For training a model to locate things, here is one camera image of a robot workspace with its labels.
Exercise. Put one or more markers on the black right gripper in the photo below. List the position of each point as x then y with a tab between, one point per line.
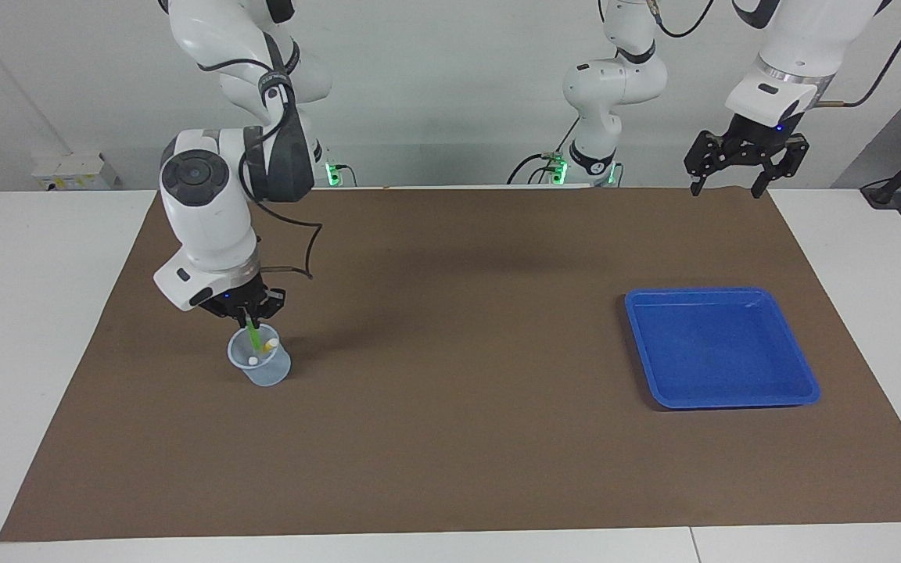
235	301

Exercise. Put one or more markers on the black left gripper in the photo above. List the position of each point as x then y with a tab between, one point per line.
752	145

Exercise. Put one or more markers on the green pen white cap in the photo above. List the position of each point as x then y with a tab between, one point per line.
252	338

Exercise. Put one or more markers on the yellow pen white cap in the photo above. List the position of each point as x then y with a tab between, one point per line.
271	344

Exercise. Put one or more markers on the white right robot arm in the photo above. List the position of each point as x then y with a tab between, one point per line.
208	211

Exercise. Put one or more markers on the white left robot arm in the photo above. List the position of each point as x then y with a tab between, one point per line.
795	39

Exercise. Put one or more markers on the blue plastic tray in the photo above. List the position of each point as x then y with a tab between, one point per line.
720	352

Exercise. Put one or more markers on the clear plastic cup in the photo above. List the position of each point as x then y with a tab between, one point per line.
263	374

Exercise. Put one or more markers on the brown table mat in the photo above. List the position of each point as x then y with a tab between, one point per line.
450	438

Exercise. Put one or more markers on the white wall box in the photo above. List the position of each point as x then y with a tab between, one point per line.
75	172

